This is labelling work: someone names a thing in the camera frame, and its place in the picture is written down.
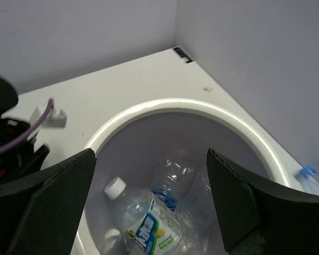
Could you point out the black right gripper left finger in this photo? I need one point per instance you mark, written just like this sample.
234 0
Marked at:
40 213

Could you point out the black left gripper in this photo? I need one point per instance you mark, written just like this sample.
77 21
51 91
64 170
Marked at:
18 156

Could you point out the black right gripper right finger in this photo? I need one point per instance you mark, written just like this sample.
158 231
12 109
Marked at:
259 216

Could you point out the blue-cap clear bottle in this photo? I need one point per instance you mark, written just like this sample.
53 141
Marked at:
308 178

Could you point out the white-cap lemon-label bottle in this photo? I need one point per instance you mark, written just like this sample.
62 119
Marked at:
143 218

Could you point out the crushed clear bottle in bin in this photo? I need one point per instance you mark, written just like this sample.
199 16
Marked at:
183 186

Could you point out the white round bin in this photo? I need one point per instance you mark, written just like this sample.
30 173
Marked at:
129 143

